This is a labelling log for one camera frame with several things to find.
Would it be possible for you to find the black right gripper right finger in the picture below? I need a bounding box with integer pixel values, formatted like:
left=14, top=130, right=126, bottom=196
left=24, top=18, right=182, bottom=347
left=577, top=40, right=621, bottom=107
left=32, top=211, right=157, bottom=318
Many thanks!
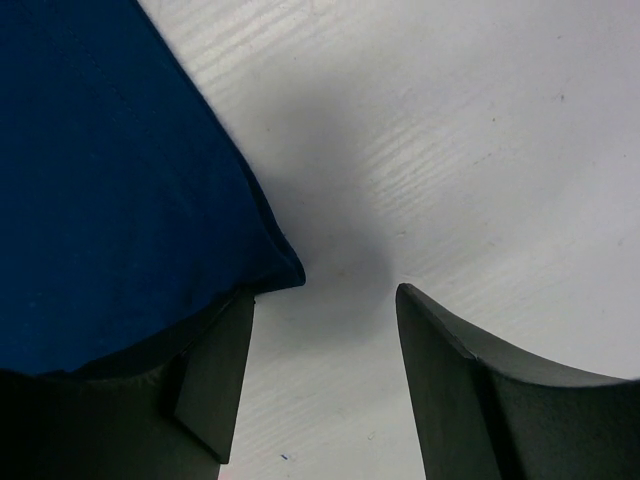
left=395, top=283, right=639, bottom=479

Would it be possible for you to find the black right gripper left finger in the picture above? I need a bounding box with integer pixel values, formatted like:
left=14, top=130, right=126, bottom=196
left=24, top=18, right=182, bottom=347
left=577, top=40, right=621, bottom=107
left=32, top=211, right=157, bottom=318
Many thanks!
left=1, top=290, right=255, bottom=479

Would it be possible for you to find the navy blue printed t-shirt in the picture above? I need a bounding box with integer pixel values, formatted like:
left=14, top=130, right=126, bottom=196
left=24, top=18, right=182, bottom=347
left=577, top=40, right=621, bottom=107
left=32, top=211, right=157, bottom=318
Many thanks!
left=1, top=1, right=305, bottom=374

